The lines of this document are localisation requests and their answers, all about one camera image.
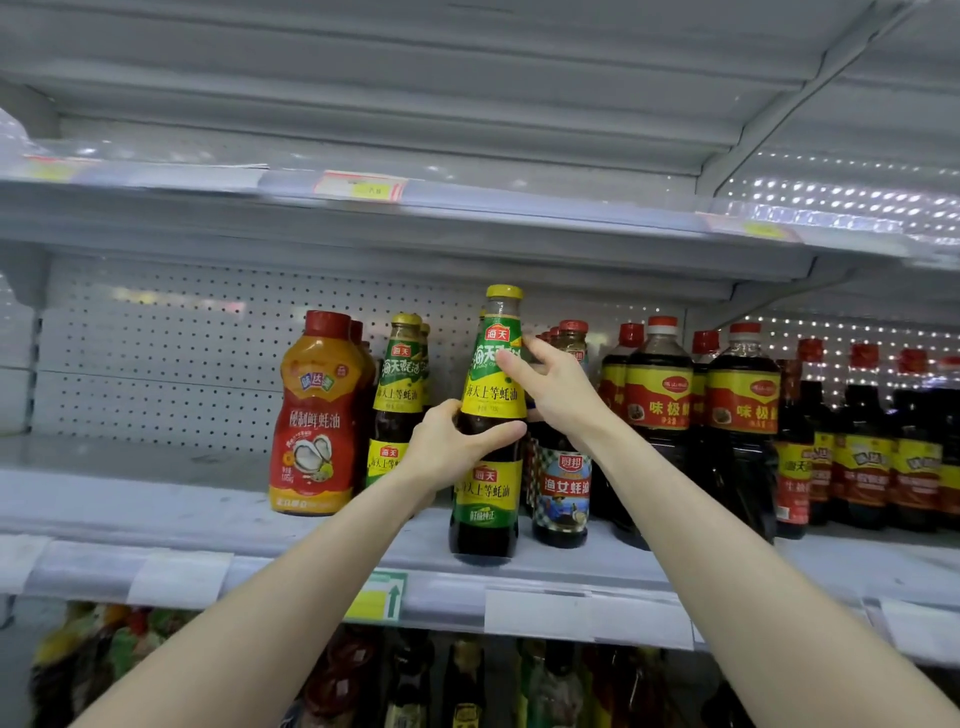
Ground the person's left hand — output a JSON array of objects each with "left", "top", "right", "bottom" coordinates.
[{"left": 397, "top": 397, "right": 530, "bottom": 497}]

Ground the person's right hand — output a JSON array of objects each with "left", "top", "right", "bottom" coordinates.
[{"left": 495, "top": 337, "right": 620, "bottom": 459}]

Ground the green-label oyster sauce bottle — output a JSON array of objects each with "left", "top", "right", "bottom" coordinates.
[{"left": 450, "top": 283, "right": 530, "bottom": 564}]

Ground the soy sauce bottle red cap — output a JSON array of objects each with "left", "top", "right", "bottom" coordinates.
[
  {"left": 693, "top": 319, "right": 783, "bottom": 542},
  {"left": 607, "top": 315, "right": 695, "bottom": 551}
]

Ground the blue-label oyster sauce bottle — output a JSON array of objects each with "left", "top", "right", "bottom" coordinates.
[{"left": 531, "top": 318, "right": 596, "bottom": 549}]

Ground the orange oyster sauce squeeze bottle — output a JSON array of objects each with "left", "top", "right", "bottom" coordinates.
[{"left": 268, "top": 310, "right": 366, "bottom": 516}]

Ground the white metal store shelving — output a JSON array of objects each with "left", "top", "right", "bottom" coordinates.
[{"left": 0, "top": 0, "right": 960, "bottom": 728}]

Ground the person's left forearm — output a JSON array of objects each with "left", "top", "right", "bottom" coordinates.
[{"left": 75, "top": 465, "right": 444, "bottom": 728}]

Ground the person's right forearm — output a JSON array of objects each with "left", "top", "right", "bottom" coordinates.
[{"left": 585, "top": 420, "right": 960, "bottom": 728}]

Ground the row of dark red-capped bottles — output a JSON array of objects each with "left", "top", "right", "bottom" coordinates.
[{"left": 772, "top": 337, "right": 960, "bottom": 539}]

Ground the red label dark sauce bottle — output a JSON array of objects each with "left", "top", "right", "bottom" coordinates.
[
  {"left": 688, "top": 330, "right": 723, "bottom": 429},
  {"left": 595, "top": 322, "right": 647, "bottom": 519}
]

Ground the yellow-capped green label bottle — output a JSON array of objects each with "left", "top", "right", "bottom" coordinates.
[
  {"left": 417, "top": 321, "right": 434, "bottom": 407},
  {"left": 364, "top": 312, "right": 429, "bottom": 491}
]

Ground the yellow green price tag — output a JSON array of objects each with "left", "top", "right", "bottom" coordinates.
[{"left": 343, "top": 570, "right": 410, "bottom": 626}]

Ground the small pink yellow price tag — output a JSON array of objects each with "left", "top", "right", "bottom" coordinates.
[
  {"left": 697, "top": 213, "right": 800, "bottom": 245},
  {"left": 18, "top": 156, "right": 95, "bottom": 185},
  {"left": 312, "top": 171, "right": 408, "bottom": 203}
]

